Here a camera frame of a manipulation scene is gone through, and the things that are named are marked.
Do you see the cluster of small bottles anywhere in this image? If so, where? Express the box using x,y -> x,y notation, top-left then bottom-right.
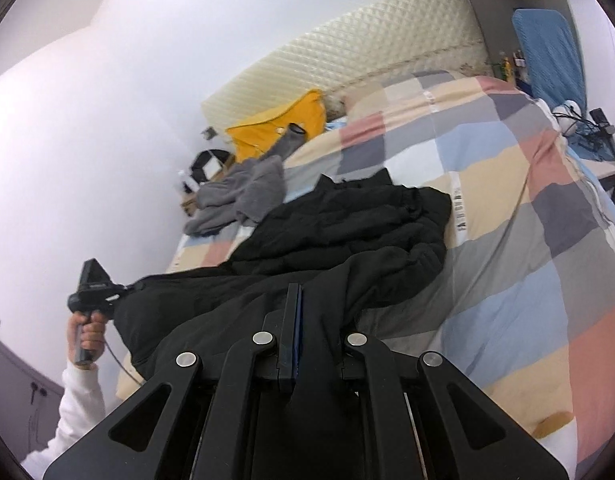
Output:
492,50 -> 529,85

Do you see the wooden nightstand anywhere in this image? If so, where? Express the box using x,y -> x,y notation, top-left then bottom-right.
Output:
180,152 -> 236,217

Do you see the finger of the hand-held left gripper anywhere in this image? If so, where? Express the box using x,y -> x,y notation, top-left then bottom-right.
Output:
116,280 -> 150,306

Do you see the cream quilted headboard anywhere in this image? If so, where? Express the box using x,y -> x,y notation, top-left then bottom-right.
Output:
201,0 -> 491,134

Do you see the white desk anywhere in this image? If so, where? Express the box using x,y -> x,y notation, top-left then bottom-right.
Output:
562,144 -> 615,197

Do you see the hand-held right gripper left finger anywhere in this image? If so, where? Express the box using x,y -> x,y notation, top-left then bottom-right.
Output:
42,283 -> 304,480

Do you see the yellow pillow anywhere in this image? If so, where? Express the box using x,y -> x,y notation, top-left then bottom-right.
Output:
225,89 -> 329,162

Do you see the person's left forearm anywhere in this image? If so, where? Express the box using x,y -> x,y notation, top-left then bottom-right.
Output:
21,359 -> 108,477

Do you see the person's left hand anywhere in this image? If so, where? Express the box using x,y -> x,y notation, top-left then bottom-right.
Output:
66,310 -> 108,366

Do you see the checked pastel duvet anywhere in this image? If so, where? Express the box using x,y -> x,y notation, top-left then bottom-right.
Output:
116,70 -> 615,467

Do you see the pink pillow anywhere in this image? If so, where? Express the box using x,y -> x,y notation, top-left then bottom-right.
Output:
344,80 -> 389,117

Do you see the black microphone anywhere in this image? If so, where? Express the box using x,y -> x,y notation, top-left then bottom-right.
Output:
589,107 -> 615,162

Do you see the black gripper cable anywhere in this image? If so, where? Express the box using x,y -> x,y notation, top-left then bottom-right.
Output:
104,337 -> 140,378

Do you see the chair with blue towel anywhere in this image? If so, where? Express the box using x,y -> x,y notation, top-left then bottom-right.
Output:
511,8 -> 589,112

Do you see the white round device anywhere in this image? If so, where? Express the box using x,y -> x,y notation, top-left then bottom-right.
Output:
552,101 -> 584,137

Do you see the grey low cabinet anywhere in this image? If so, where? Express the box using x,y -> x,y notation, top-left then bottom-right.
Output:
0,329 -> 66,463

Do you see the black puffer jacket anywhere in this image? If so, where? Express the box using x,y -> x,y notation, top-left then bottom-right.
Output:
108,167 -> 453,413

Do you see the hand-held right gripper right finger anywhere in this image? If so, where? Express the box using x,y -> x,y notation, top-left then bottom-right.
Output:
340,331 -> 571,480

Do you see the grey fleece garment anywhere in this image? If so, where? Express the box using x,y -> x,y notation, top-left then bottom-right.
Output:
183,122 -> 307,237

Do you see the black bag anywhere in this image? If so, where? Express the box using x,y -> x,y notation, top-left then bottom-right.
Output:
190,149 -> 233,182

